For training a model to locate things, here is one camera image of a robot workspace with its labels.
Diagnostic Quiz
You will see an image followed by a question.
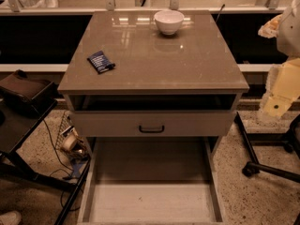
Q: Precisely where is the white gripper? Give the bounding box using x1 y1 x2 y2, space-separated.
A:
258 15 300 118

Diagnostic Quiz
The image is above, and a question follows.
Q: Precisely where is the blue rxbar blueberry wrapper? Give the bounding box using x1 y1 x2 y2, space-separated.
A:
87 51 115 74

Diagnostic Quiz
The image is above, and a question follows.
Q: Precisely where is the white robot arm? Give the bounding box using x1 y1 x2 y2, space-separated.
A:
258 0 300 118

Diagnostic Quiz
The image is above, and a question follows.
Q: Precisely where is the grey drawer cabinet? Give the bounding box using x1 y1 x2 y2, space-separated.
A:
59 10 248 151

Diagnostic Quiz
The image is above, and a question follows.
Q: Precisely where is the black chair base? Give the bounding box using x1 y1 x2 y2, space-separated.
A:
233 111 300 225

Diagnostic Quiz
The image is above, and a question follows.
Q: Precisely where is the white ceramic bowl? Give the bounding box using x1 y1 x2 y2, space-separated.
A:
154 10 185 35

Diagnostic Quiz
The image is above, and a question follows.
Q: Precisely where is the tape roll clutter on floor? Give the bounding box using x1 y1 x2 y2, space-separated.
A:
55 112 89 159

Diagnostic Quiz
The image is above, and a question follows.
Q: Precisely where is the dark brown pouch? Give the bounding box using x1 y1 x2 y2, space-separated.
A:
0 69 53 112

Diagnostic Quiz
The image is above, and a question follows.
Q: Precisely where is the black side cart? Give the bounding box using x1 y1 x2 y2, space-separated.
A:
0 82 90 225

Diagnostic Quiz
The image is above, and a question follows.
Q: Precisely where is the white shoe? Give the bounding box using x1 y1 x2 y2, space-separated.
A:
0 211 22 225

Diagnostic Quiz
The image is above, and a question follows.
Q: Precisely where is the closed drawer with black handle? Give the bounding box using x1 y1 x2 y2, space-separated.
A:
69 112 235 137

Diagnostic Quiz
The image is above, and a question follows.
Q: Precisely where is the black cable on floor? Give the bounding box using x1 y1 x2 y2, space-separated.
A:
32 105 83 213

